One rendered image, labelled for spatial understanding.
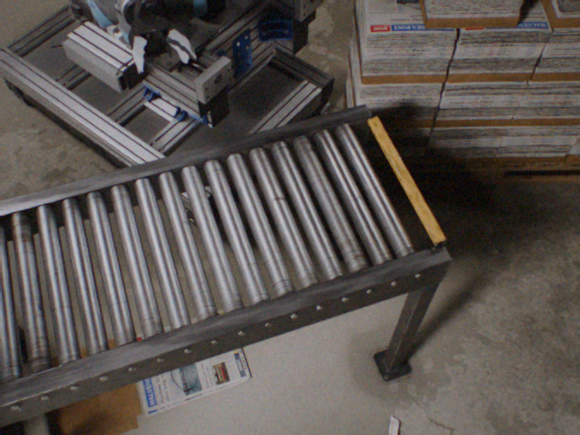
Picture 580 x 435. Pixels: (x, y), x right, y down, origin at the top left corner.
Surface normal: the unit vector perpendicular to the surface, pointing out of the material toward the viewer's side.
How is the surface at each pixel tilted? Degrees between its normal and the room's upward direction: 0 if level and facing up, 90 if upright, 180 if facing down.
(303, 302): 0
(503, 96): 90
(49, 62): 0
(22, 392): 0
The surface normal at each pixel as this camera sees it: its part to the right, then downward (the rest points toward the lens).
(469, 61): 0.02, 0.84
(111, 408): 0.00, -0.54
